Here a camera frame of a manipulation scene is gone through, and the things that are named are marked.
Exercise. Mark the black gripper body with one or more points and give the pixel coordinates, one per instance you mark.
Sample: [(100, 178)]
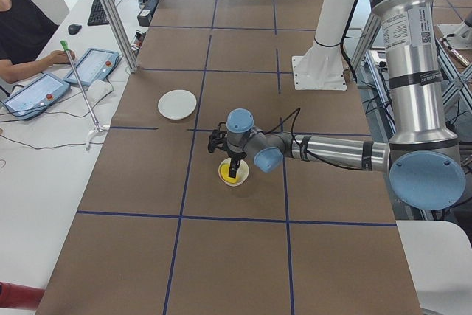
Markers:
[(234, 156)]

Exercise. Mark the yellow lemon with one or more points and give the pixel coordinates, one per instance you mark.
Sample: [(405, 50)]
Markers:
[(224, 171)]

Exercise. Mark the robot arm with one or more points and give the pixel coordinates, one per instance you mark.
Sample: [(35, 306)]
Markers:
[(421, 158), (457, 36)]

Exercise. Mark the white bowl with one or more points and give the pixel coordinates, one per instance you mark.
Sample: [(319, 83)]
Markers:
[(244, 168)]

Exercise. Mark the white plate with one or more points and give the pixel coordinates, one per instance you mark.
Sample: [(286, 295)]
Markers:
[(177, 104)]

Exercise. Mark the far blue teach pendant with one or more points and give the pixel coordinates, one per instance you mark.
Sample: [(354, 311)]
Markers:
[(96, 64)]

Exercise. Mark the blue teach pendant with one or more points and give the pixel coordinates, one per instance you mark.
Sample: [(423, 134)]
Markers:
[(96, 64), (36, 97)]

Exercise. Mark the black box on table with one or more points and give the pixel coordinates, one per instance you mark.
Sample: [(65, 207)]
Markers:
[(146, 14)]

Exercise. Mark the black keyboard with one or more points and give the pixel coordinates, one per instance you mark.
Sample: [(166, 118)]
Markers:
[(97, 14)]

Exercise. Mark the near blue teach pendant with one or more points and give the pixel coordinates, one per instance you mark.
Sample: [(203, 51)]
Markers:
[(36, 97)]

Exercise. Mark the metal reacher grabber tool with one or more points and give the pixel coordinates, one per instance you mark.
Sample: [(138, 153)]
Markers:
[(98, 128)]

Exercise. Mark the black computer mouse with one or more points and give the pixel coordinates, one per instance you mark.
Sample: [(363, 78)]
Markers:
[(74, 29)]

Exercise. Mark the person in black shirt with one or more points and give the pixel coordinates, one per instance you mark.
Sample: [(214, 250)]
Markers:
[(25, 31)]

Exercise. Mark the red cylinder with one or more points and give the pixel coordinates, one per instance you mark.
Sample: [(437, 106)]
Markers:
[(20, 296)]

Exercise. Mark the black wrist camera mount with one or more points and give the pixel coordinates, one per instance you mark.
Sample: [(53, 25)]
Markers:
[(217, 139)]

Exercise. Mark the white camera pillar with base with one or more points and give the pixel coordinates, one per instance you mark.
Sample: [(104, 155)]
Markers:
[(321, 67)]

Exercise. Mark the aluminium frame post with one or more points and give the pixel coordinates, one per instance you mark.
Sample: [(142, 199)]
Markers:
[(120, 34)]

